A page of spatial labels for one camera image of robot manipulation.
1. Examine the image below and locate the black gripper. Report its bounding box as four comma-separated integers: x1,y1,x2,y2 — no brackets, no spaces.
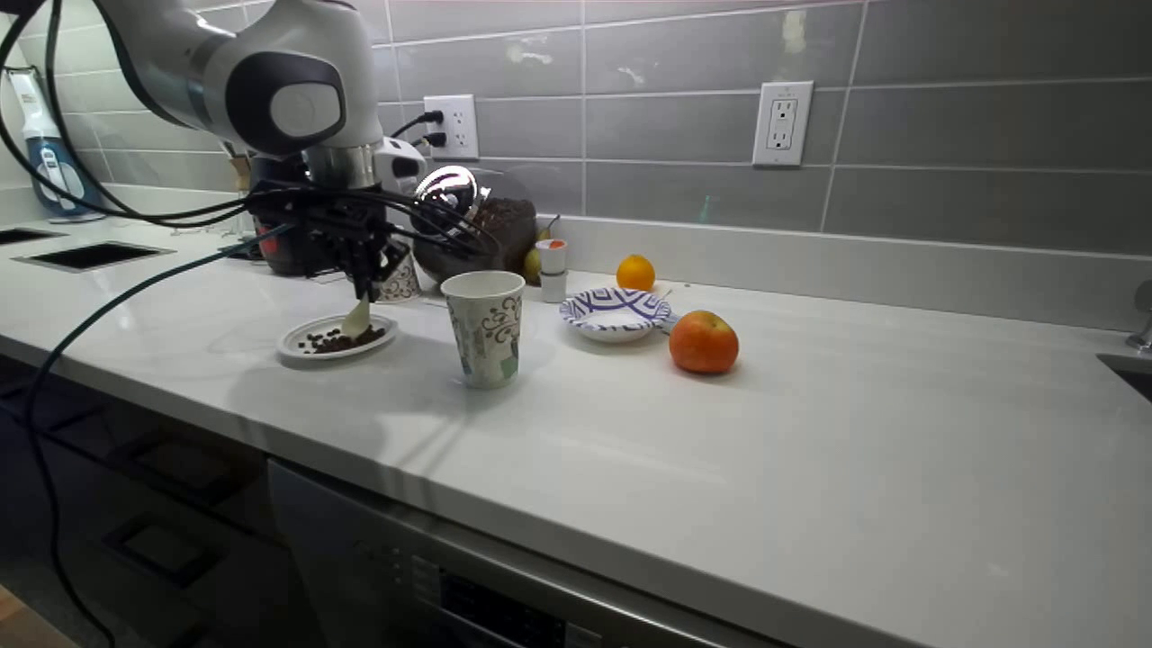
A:
246,185,389,304

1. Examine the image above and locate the white plastic spoon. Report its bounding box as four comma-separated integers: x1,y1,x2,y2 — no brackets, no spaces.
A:
337,299,372,342

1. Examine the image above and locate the white plate with beans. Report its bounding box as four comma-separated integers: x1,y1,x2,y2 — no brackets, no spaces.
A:
277,318,400,365

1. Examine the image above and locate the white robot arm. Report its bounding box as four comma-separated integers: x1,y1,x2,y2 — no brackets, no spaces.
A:
95,0,389,304

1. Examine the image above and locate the upside-down patterned paper cup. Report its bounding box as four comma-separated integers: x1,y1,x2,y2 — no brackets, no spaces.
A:
383,252,417,299

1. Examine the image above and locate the upright patterned paper cup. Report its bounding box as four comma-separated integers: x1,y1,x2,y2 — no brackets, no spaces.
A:
438,271,525,388

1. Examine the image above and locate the blue patterned small bowl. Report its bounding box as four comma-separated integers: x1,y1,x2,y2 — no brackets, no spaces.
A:
562,288,673,342

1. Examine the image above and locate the small orange fruit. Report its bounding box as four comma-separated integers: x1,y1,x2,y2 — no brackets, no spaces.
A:
616,252,655,293

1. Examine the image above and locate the blue dish soap bottle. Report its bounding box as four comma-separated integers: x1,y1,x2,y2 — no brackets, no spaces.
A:
6,68,95,218

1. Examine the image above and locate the red orange tomato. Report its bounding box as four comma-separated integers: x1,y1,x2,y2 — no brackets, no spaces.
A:
670,310,738,376

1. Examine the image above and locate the white wall outlet near jar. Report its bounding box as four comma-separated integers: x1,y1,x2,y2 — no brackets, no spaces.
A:
426,92,479,162

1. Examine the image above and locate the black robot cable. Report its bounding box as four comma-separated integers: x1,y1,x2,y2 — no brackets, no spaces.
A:
0,0,264,648

